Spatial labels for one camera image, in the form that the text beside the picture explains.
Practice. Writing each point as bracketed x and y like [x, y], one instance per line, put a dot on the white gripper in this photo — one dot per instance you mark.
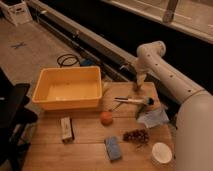
[140, 79]

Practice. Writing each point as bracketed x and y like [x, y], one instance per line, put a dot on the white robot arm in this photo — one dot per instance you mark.
[194, 136]

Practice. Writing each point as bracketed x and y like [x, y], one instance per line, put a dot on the blue crumpled cloth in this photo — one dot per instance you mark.
[154, 118]

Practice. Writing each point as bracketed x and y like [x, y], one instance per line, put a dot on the orange ball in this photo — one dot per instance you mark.
[106, 118]

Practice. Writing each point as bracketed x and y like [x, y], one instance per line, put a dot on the dark grape bunch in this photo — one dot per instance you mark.
[136, 136]

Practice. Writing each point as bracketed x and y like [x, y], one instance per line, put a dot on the blue floor object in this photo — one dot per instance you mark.
[86, 62]

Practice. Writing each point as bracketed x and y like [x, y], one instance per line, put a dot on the blue sponge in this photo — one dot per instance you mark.
[112, 148]

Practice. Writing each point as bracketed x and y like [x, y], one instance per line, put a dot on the yellow plastic bin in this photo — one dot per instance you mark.
[68, 88]

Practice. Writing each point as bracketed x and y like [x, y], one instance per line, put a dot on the small cardboard box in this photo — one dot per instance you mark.
[66, 131]

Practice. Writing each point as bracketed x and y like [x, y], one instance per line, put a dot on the black chair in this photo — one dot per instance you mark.
[14, 116]

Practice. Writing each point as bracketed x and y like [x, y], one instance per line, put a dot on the white storage crate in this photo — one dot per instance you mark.
[17, 14]

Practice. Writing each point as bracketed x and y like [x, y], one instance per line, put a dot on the white handled brush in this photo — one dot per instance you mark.
[145, 101]

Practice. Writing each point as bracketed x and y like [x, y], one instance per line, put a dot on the metal window rail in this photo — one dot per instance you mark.
[116, 62]

